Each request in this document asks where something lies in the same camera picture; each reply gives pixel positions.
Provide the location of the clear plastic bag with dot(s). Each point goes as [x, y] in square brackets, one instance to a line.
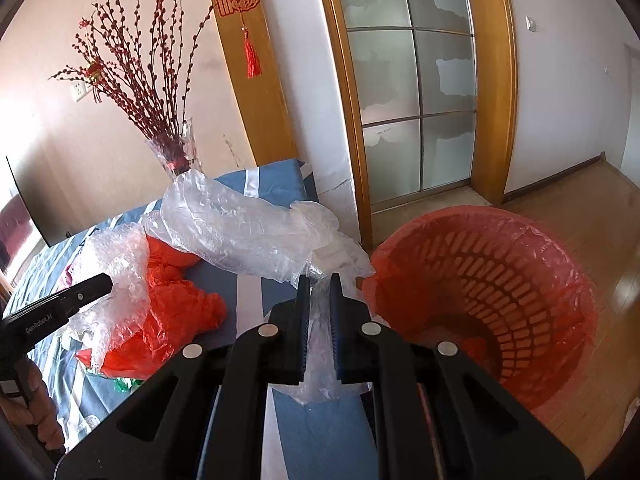
[241, 233]

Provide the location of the frosted glass sliding door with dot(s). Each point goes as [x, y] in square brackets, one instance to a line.
[429, 91]

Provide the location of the left hand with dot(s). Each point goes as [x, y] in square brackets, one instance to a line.
[41, 411]

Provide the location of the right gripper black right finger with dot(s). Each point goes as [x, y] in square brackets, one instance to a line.
[409, 408]

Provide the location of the crumpled red plastic bag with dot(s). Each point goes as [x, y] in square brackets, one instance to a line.
[178, 312]

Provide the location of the red Chinese knot ornament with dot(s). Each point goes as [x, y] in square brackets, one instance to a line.
[240, 7]

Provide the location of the white wall switch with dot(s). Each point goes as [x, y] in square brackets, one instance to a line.
[530, 24]

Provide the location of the red lined trash basket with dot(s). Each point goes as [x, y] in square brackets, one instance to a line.
[506, 291]

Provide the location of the bubble wrap sheet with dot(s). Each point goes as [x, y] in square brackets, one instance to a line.
[122, 253]

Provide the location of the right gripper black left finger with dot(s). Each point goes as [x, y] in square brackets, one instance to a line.
[274, 352]

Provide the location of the green wrapper scrap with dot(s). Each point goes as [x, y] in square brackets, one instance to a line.
[127, 384]

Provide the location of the glass vase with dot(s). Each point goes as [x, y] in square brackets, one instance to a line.
[176, 154]

